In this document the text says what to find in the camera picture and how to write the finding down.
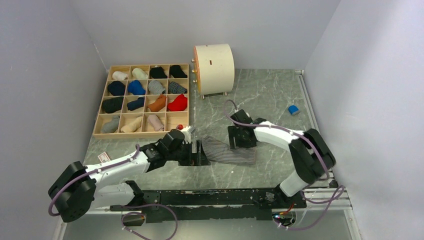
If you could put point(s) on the dark navy rolled sock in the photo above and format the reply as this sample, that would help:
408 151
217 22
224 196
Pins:
136 104

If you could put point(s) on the red white small card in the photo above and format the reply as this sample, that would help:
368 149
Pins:
103 157

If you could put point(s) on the black ribbed rolled sock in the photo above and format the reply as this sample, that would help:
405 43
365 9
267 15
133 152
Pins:
112 105

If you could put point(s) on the blue rolled sock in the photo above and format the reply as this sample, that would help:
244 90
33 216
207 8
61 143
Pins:
136 88

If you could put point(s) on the cream rolled sock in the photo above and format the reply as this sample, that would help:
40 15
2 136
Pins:
139 74

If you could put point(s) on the cream cylindrical drum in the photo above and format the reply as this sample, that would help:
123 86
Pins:
214 69

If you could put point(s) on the light grey rolled sock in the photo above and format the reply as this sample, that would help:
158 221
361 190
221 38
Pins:
111 126

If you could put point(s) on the grey striped underwear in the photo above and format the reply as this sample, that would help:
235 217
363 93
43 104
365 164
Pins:
220 152

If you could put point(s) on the red rolled sock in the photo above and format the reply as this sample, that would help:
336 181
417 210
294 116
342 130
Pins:
179 104

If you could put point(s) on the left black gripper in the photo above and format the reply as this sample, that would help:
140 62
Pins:
201 159

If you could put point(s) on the striped dark rolled sock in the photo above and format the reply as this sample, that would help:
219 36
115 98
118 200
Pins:
176 88

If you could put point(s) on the blue small object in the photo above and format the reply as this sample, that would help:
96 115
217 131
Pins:
293 110

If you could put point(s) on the black rolled sock right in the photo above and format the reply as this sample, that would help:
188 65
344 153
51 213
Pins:
177 72

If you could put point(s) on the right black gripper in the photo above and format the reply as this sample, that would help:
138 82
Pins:
233 132

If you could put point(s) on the white rolled sock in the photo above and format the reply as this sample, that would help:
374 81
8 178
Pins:
119 76

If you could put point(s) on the aluminium frame rail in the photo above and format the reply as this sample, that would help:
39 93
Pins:
328 215

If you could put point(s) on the orange rolled sock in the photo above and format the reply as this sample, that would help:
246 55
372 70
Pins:
159 104

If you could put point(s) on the wooden compartment tray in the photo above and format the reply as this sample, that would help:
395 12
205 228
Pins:
133 124

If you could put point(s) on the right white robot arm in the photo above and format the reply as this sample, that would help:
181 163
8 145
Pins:
310 154

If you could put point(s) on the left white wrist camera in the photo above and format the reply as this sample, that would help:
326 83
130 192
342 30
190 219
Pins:
188 132

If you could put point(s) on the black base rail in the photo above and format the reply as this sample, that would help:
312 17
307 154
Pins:
237 203

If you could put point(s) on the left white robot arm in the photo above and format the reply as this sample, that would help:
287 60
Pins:
81 188

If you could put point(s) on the pink beige underwear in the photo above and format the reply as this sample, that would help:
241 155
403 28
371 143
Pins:
155 122

